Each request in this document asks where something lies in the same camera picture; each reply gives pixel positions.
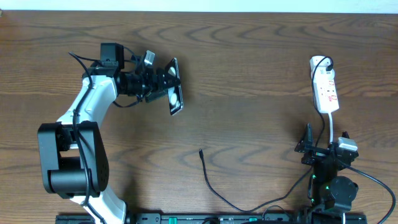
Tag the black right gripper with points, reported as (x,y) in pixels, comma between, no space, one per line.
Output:
(316,154)

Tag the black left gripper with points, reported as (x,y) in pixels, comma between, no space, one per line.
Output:
(156,86)

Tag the black Samsung flip phone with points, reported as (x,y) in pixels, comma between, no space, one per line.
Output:
(174,94)

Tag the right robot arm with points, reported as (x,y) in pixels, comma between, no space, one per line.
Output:
(331,195)

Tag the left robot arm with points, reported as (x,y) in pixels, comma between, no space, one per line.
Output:
(73,159)

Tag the white USB charger plug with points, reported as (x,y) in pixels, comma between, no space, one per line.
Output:
(327,71)

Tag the white power strip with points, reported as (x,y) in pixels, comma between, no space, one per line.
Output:
(325,89)

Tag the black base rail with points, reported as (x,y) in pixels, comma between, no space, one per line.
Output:
(155,218)

